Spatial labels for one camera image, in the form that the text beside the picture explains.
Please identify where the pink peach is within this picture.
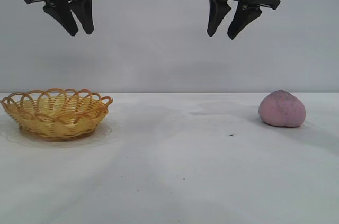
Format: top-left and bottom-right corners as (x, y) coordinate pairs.
(258, 89), (307, 129)

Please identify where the yellow woven wicker basket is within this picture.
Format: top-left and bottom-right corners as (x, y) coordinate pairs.
(1, 88), (114, 142)

